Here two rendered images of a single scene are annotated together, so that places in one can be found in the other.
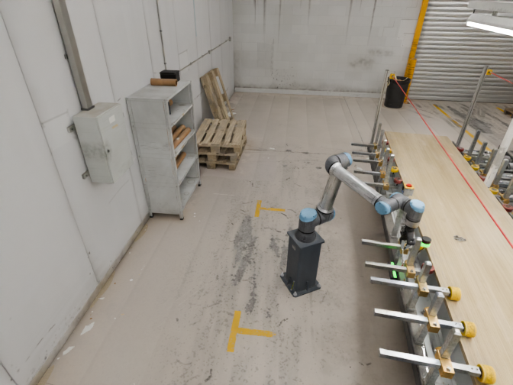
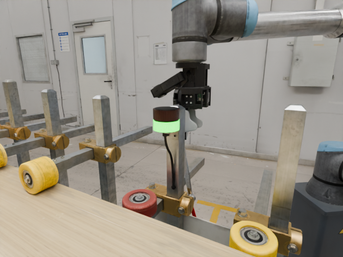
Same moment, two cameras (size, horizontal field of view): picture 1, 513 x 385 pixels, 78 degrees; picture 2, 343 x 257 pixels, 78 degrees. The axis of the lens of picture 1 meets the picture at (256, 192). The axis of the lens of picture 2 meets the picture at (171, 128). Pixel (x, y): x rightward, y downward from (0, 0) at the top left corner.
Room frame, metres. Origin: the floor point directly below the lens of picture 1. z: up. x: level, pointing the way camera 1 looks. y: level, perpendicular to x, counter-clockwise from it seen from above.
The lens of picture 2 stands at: (1.80, -1.59, 1.18)
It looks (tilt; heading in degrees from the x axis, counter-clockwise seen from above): 14 degrees down; 107
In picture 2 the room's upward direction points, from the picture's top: straight up
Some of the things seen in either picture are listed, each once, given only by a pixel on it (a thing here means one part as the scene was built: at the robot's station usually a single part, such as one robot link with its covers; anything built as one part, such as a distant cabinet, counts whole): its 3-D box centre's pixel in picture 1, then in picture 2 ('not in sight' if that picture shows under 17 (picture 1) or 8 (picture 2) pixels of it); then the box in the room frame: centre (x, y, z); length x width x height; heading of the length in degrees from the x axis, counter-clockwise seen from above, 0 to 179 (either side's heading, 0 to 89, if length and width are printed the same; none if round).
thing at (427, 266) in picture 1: (417, 289); (106, 170); (1.42, -1.05, 0.89); 0.03 x 0.03 x 0.48; 79
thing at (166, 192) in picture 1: (170, 149); not in sight; (3.76, 1.11, 0.78); 0.90 x 0.45 x 1.55; 174
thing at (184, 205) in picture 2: (409, 268); (167, 200); (1.64, -1.10, 0.85); 0.13 x 0.06 x 0.05; 169
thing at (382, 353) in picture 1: (431, 362); (28, 127); (0.90, -0.88, 0.95); 0.50 x 0.04 x 0.04; 79
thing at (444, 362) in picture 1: (443, 361); (16, 131); (0.91, -0.94, 0.95); 0.13 x 0.06 x 0.05; 169
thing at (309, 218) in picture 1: (308, 219); (336, 160); (2.28, -0.47, 0.79); 0.17 x 0.15 x 0.18; 121
